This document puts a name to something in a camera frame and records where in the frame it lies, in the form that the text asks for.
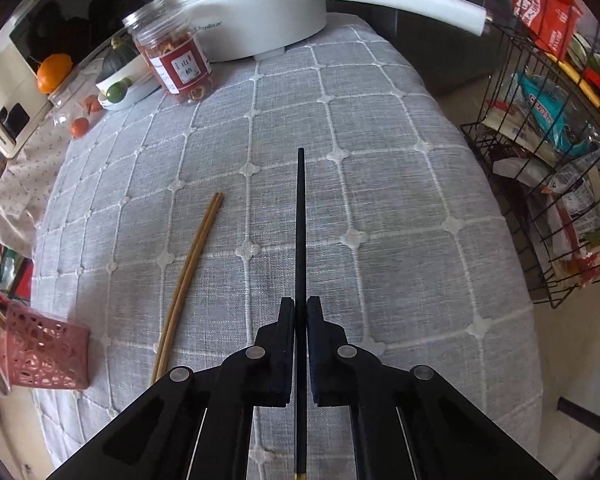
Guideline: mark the pink perforated utensil holder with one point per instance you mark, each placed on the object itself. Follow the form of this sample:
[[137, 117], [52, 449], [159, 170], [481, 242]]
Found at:
[[45, 350]]

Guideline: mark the green lime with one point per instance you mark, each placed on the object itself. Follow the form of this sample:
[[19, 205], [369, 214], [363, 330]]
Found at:
[[116, 92]]

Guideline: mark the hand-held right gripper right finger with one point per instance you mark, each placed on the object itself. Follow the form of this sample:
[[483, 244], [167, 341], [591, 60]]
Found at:
[[325, 365]]

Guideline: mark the large orange fruit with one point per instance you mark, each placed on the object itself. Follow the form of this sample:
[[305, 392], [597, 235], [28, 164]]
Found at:
[[54, 72]]

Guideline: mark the grey checked tablecloth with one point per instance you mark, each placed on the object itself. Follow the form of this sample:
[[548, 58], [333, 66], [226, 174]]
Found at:
[[380, 260]]

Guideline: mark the black furniture leg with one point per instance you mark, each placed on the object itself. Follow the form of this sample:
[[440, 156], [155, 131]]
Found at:
[[587, 417]]

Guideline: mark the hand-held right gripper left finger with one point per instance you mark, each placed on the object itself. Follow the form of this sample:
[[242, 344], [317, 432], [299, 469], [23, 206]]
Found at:
[[280, 360]]

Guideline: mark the white bowl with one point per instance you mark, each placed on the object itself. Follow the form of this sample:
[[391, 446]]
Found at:
[[140, 87]]

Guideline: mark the white electric pot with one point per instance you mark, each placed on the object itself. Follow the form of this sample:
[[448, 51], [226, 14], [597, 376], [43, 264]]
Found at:
[[250, 10]]

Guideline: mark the dark glass oven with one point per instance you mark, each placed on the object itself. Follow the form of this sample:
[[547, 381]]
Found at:
[[70, 20]]

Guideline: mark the pile of snack packets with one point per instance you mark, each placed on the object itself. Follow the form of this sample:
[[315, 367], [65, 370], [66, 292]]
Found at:
[[545, 110]]

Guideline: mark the clear jar with red contents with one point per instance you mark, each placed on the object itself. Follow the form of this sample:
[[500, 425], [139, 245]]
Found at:
[[177, 60]]

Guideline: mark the white countertop appliance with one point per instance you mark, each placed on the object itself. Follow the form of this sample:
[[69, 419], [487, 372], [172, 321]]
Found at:
[[0, 95]]

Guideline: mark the dark green squash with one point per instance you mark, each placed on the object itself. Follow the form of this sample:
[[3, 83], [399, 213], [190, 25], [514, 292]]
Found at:
[[117, 57]]

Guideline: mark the white dotted cloth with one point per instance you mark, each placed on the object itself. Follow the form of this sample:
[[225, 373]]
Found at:
[[25, 185]]

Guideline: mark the small tangerine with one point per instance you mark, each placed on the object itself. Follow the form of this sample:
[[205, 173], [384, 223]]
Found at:
[[92, 104], [80, 126]]

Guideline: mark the clear plastic jar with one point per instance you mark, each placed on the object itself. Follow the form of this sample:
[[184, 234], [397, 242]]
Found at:
[[67, 105]]

